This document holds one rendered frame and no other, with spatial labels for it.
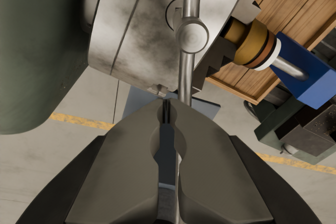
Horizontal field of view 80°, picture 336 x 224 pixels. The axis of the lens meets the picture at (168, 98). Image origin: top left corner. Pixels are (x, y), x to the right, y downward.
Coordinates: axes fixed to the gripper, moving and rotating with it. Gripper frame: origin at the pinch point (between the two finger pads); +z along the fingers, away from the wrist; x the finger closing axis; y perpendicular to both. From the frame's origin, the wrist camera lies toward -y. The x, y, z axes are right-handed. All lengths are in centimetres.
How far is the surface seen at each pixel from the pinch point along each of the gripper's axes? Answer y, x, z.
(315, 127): 29, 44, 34
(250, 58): 4.9, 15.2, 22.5
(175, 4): -4.5, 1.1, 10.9
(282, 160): 165, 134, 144
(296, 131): 35, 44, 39
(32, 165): 189, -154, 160
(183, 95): 1.6, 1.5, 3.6
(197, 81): 6.4, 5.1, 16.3
